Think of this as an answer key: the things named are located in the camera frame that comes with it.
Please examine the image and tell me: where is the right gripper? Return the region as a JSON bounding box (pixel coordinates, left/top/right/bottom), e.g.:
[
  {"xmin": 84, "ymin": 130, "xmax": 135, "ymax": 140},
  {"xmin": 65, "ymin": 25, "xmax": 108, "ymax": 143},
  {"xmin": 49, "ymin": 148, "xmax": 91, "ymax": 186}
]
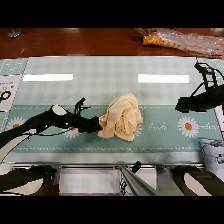
[{"xmin": 174, "ymin": 95, "xmax": 202, "ymax": 114}]

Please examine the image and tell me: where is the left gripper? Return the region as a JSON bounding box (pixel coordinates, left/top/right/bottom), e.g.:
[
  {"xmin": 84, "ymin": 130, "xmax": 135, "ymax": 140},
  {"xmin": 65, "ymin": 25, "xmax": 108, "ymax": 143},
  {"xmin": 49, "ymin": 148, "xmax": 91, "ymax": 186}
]
[{"xmin": 77, "ymin": 115, "xmax": 103, "ymax": 134}]

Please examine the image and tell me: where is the cream yellow shirt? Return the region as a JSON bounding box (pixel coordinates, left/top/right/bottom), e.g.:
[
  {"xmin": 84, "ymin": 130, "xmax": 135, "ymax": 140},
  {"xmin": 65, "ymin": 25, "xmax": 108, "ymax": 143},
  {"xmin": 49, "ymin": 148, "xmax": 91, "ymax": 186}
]
[{"xmin": 97, "ymin": 92, "xmax": 144, "ymax": 142}]

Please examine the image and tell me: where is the white printed garment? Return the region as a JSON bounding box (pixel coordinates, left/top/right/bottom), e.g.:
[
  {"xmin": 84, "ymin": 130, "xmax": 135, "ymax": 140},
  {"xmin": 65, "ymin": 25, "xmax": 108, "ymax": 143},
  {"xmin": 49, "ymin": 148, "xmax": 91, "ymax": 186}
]
[{"xmin": 199, "ymin": 137, "xmax": 224, "ymax": 183}]

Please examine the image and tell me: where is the orange item in clear wrap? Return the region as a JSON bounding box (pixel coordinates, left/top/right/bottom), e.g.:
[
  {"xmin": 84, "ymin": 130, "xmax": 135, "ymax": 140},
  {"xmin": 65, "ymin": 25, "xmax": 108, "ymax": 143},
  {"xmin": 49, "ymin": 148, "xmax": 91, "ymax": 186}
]
[{"xmin": 134, "ymin": 28, "xmax": 224, "ymax": 60}]

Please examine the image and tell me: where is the grey round object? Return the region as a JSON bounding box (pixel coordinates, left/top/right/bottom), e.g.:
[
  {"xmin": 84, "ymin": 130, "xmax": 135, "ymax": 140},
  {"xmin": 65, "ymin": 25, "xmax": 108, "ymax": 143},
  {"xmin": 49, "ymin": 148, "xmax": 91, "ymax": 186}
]
[{"xmin": 7, "ymin": 28, "xmax": 23, "ymax": 39}]

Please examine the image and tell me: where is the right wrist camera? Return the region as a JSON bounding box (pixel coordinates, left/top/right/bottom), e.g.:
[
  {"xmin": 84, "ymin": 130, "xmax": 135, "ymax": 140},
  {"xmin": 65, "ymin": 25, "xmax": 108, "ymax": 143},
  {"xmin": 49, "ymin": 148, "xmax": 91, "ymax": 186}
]
[{"xmin": 193, "ymin": 61, "xmax": 224, "ymax": 98}]

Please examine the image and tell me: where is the black cable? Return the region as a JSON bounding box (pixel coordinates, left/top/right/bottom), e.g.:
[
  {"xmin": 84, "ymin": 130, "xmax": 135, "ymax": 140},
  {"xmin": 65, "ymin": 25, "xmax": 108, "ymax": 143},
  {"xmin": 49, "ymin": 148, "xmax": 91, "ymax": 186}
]
[{"xmin": 31, "ymin": 127, "xmax": 73, "ymax": 138}]

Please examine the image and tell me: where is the silver frame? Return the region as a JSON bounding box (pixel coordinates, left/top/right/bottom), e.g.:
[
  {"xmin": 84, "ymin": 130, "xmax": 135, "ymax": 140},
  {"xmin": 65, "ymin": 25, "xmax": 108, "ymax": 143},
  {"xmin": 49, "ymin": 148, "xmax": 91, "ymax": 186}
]
[{"xmin": 0, "ymin": 161, "xmax": 224, "ymax": 197}]

